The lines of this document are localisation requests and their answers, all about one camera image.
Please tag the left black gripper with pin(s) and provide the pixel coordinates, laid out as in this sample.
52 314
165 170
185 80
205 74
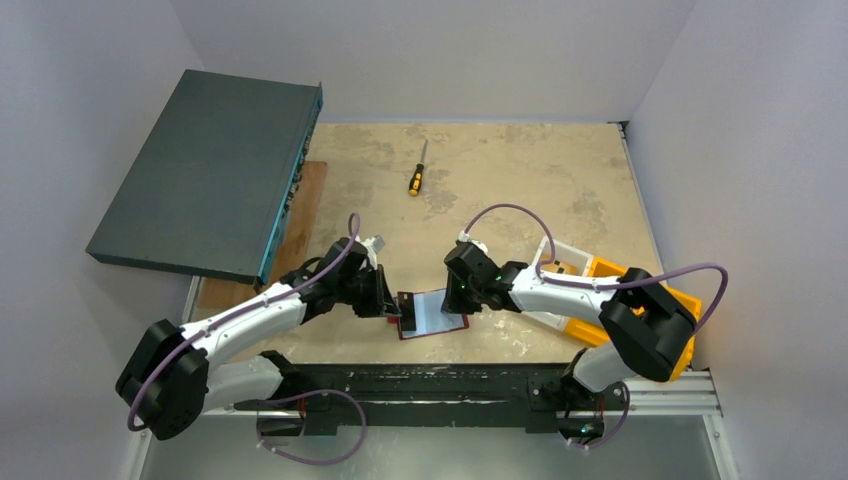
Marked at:
381 302

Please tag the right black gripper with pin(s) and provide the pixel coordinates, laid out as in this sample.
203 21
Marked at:
456 285

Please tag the red card holder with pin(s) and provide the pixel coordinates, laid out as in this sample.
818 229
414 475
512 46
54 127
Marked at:
429 317

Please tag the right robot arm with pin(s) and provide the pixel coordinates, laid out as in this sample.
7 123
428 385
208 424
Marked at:
647 327

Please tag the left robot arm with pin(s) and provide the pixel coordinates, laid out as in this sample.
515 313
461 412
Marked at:
176 372

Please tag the yellow black screwdriver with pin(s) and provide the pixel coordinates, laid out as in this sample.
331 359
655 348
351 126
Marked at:
416 180

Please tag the wooden board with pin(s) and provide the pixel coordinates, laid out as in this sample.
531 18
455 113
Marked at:
212 296

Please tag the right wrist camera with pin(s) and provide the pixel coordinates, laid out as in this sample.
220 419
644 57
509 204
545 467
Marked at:
465 237

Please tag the white frame tray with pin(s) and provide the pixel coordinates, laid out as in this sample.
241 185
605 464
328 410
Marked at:
567 260

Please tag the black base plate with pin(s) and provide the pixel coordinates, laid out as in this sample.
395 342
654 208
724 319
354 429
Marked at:
317 399

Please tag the dark grey network switch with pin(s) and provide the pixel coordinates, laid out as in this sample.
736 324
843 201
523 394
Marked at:
210 191

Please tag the aluminium rail frame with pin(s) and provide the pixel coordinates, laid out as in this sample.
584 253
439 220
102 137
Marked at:
691 394

